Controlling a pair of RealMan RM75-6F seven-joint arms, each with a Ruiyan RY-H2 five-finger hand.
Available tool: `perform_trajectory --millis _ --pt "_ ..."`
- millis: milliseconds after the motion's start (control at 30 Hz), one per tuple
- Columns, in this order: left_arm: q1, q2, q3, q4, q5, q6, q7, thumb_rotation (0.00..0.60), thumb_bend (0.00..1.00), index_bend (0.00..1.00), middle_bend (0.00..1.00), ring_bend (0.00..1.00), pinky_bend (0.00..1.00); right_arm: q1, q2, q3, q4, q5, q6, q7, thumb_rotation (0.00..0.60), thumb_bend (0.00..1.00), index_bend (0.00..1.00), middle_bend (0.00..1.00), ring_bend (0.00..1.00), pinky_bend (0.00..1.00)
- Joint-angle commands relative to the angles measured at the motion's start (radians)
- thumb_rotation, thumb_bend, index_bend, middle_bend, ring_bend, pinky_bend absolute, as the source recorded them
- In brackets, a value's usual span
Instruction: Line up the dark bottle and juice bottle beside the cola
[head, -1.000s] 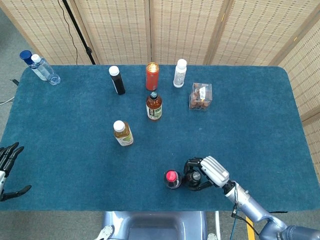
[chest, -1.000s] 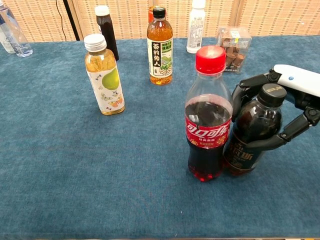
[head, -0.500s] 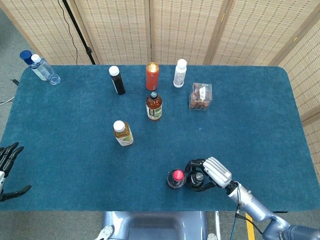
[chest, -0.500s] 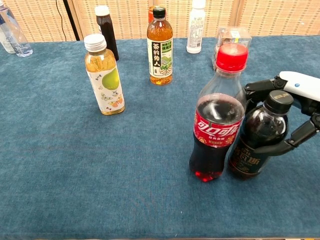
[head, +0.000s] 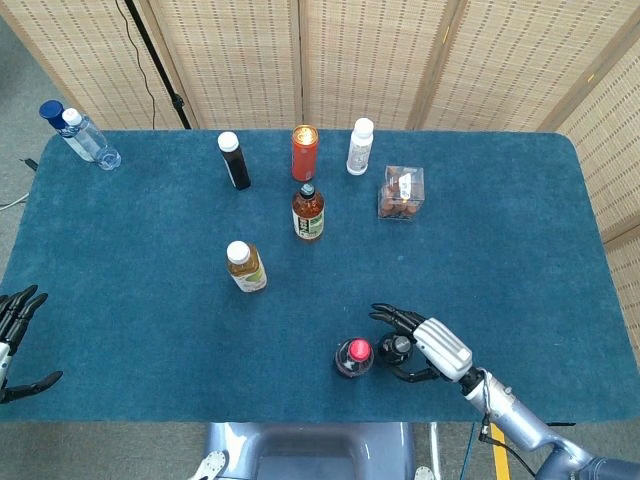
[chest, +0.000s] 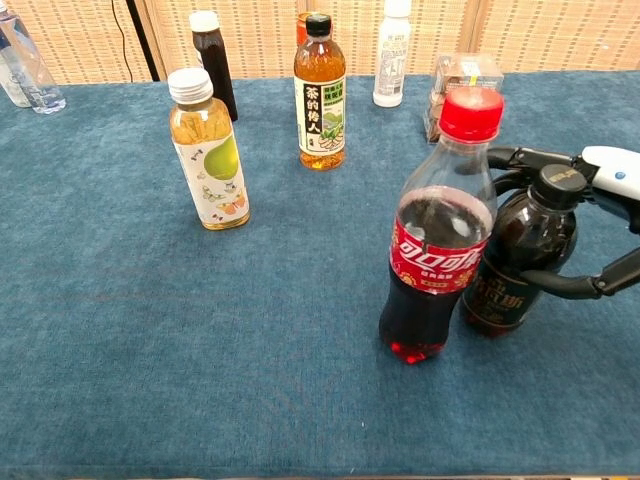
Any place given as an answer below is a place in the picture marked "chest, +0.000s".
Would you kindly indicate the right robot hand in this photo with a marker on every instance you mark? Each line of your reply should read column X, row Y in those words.
column 615, row 175

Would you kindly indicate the black-capped dark soda bottle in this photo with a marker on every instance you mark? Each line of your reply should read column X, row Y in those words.
column 530, row 235

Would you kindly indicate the white-capped pear juice bottle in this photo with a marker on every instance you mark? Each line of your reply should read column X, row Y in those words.
column 215, row 165

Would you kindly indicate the cola bottle red cap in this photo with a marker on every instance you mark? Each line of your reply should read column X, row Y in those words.
column 425, row 310

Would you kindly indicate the amber tea bottle black cap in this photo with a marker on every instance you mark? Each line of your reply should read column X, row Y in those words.
column 320, row 125

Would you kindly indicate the bamboo folding screen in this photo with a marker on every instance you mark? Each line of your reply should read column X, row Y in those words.
column 550, row 35

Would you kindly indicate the clear box of chocolate balls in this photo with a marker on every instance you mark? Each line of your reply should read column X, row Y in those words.
column 480, row 70

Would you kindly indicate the white plastic bottle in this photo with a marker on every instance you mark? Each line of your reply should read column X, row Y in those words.
column 392, row 60

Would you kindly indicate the orange drink can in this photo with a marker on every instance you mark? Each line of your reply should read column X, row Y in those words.
column 300, row 32

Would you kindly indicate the blue tablecloth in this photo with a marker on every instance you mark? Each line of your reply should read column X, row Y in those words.
column 250, row 350

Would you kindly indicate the dark juice bottle white cap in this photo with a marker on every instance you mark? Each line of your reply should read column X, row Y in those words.
column 216, row 55

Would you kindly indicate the clear water bottle white cap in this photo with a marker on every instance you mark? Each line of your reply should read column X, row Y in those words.
column 42, row 90

